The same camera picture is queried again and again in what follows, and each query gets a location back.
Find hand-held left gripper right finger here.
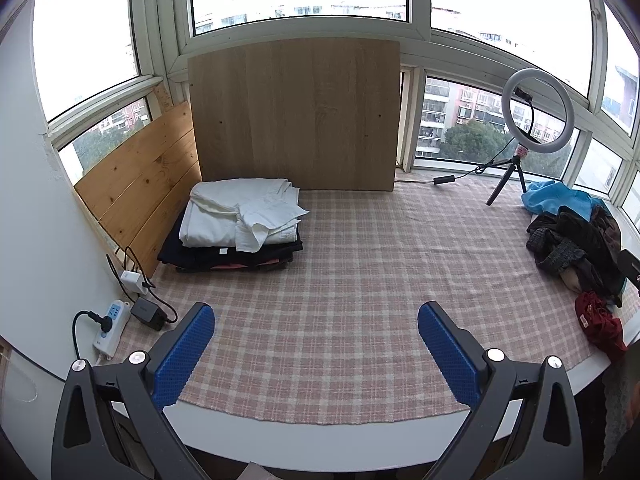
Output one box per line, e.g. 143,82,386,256
417,301,586,480

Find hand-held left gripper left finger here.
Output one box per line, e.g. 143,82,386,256
51,302,216,480

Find blue striped work coat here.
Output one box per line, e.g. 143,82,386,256
521,181,608,221

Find black folded clothes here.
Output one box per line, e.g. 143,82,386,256
157,210,304,273

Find black garment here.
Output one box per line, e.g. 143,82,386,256
527,205,628,296

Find brown garment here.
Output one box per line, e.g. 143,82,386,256
590,205,623,256

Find black power adapter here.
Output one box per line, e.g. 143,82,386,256
131,297,168,332

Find dark red garment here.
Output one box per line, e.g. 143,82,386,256
574,291,628,356

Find grey ribbed garment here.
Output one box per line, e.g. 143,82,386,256
526,227,586,276

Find white power strip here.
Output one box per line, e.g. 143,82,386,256
92,299,132,361

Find white charger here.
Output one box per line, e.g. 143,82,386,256
120,270,147,294

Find pink folded garment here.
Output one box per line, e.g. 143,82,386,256
210,257,281,272

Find pink plaid tablecloth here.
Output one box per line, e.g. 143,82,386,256
112,180,626,426

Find grey lace curtain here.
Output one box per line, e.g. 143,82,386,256
602,355,640,471

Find white folded cloth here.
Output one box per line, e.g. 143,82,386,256
178,178,311,253

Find pine plank panel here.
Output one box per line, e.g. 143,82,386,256
74,101,202,278

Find light wooden board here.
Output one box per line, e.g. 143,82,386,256
188,37,402,192

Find black plug with cable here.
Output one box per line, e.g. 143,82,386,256
72,310,115,358

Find black charger cable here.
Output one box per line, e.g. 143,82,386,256
122,246,178,323

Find white ring light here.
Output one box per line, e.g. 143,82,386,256
501,69,574,148

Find ring light cable with controller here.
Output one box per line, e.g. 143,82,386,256
395,150,516,185

